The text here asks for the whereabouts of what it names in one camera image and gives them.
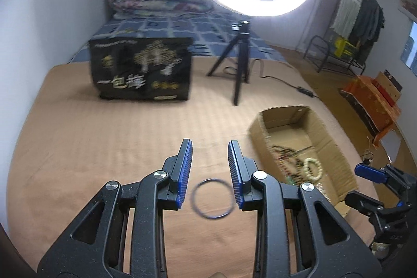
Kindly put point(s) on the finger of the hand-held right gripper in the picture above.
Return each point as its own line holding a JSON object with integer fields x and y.
{"x": 363, "y": 203}
{"x": 369, "y": 172}

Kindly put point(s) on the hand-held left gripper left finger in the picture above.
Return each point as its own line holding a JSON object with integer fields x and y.
{"x": 184, "y": 173}

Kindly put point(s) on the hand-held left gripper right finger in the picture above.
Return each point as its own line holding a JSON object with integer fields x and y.
{"x": 234, "y": 173}

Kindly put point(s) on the black bangle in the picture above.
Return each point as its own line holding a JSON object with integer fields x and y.
{"x": 210, "y": 180}

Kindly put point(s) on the cardboard box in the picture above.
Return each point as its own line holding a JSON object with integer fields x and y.
{"x": 325, "y": 141}

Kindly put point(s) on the beige bag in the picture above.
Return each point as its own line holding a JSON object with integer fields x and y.
{"x": 379, "y": 248}

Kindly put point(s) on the orange cloth covered box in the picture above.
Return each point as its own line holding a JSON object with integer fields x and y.
{"x": 374, "y": 105}

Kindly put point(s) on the black snack bag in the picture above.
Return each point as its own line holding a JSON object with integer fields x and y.
{"x": 140, "y": 69}

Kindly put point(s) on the black tripod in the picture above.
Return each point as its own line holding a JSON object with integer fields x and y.
{"x": 241, "y": 50}

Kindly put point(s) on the yellow box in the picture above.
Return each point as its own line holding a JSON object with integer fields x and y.
{"x": 343, "y": 48}

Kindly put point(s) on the window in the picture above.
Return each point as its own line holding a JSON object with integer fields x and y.
{"x": 410, "y": 43}

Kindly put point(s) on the blue patterned bed sheet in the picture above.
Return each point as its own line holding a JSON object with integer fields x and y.
{"x": 202, "y": 33}

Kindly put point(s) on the black shoe rack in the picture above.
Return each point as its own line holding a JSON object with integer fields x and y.
{"x": 314, "y": 42}

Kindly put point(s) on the dark hanging clothes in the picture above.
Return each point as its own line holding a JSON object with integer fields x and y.
{"x": 369, "y": 24}

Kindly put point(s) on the white striped towel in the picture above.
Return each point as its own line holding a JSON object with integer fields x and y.
{"x": 348, "y": 7}

